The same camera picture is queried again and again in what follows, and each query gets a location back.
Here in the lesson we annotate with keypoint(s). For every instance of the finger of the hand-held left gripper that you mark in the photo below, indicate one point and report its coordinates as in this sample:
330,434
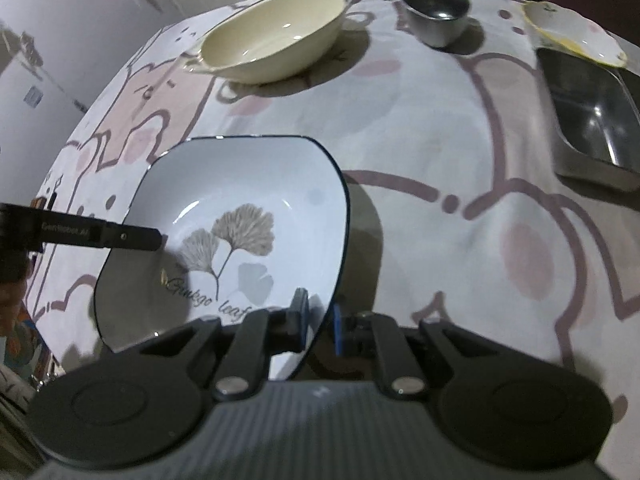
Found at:
135,237

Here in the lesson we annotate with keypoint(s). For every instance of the colourful patterned cloth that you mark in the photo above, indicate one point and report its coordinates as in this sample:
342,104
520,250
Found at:
20,355

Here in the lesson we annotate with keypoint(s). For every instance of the stainless steel rectangular tray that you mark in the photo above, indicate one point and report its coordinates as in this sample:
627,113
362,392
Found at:
590,110

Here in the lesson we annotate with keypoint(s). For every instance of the cartoon bear print sheet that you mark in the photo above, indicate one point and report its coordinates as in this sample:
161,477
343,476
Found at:
425,135

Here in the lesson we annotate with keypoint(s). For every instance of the yellow-rimmed floral bowl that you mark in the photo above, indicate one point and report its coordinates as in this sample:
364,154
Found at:
565,30

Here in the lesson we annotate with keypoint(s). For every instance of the white square leaf-print bowl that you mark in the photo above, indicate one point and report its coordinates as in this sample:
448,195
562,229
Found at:
240,185

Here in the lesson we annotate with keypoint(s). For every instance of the stainless steel bowl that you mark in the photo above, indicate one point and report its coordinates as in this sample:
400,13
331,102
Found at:
430,25

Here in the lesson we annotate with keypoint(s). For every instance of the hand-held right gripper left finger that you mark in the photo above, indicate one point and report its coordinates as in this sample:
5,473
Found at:
300,317

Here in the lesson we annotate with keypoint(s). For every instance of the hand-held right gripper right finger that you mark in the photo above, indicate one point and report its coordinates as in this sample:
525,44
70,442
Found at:
339,331

